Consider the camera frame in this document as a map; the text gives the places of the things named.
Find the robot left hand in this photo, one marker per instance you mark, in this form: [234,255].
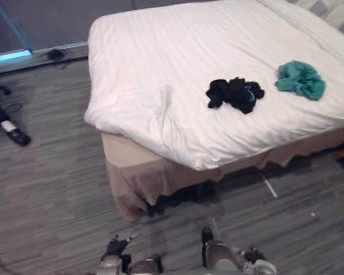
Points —
[116,246]

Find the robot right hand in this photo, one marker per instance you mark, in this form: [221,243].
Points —
[253,254]

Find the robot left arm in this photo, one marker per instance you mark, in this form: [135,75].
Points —
[110,265]

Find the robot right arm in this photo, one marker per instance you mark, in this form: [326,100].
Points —
[261,267]

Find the beige bed skirt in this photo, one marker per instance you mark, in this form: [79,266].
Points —
[126,169]

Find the black crumpled cloth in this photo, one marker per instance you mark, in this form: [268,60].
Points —
[235,94]

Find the teal crumpled cloth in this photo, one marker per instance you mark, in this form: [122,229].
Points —
[301,78]

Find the robot right leg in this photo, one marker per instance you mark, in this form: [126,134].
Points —
[220,255]

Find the white stick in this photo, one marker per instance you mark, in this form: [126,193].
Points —
[269,186]

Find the small white scrap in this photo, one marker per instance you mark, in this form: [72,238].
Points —
[314,215]

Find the black device with white label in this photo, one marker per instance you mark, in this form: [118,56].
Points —
[13,130]

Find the white duvet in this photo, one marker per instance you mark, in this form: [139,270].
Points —
[166,71]

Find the white pillow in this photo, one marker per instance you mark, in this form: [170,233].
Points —
[283,11]

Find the grey checked pillow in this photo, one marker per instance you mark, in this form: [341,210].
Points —
[329,10]

